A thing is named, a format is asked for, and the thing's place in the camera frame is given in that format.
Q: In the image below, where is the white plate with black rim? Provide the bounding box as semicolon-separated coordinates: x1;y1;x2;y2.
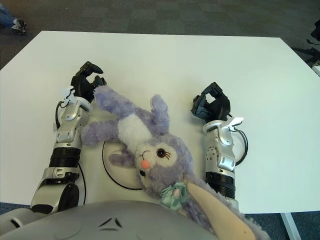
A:
101;139;146;191

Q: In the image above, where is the black office chair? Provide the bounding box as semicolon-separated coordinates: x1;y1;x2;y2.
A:
306;21;320;63

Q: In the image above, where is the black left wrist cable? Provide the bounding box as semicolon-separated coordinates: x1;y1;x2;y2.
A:
54;100;64;131

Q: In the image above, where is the purple plush bunny doll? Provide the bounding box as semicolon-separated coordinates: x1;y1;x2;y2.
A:
81;85;271;240

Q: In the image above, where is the grey robot torso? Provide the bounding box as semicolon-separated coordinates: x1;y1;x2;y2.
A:
0;199;226;240

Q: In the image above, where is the white table leg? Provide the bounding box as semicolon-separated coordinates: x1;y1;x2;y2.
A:
279;212;305;240

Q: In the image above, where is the person's leg in jeans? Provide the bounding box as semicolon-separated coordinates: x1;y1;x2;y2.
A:
0;4;15;28

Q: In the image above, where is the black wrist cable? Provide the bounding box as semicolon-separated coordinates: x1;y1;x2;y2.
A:
234;127;249;166
54;100;64;131

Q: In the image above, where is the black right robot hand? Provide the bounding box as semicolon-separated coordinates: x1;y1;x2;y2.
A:
189;81;231;124

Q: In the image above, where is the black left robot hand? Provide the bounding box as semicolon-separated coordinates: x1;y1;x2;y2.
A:
70;60;108;103

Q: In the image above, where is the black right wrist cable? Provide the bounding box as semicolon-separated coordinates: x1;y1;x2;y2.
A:
234;127;249;166

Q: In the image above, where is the grey sneaker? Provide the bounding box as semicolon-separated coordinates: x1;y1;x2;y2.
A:
11;18;28;36

